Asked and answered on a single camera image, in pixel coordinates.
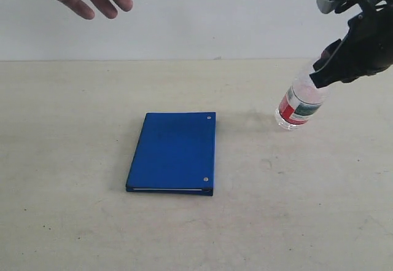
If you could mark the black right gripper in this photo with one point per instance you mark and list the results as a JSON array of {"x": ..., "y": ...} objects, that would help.
[{"x": 368, "y": 47}]

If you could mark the clear plastic water bottle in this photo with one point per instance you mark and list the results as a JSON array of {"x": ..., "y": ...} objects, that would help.
[{"x": 303, "y": 98}]

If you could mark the blue folder notebook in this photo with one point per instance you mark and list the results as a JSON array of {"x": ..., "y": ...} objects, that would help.
[{"x": 175, "y": 153}]

